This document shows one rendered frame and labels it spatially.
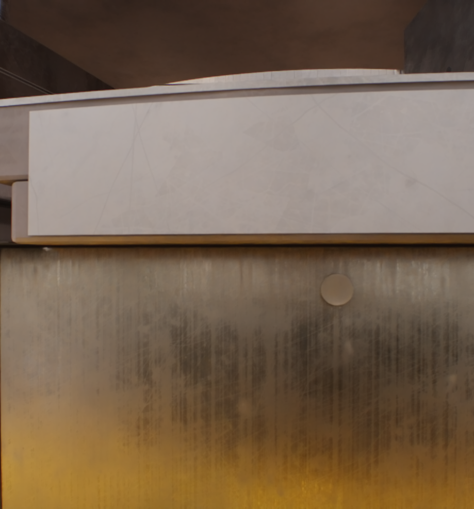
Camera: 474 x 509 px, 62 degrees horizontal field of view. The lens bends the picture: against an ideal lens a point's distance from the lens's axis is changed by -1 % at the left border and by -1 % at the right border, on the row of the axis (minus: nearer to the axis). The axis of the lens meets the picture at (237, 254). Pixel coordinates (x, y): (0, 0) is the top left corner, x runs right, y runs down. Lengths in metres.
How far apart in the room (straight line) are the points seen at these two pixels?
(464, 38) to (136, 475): 0.68
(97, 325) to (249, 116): 0.14
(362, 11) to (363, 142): 1.02
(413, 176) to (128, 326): 0.16
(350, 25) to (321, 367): 1.10
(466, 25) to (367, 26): 0.55
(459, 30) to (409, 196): 0.57
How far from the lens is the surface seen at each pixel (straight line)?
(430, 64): 0.81
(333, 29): 1.25
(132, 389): 0.24
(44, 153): 0.23
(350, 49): 1.36
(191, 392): 0.22
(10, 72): 0.95
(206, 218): 0.19
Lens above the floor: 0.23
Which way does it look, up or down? level
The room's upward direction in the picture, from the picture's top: straight up
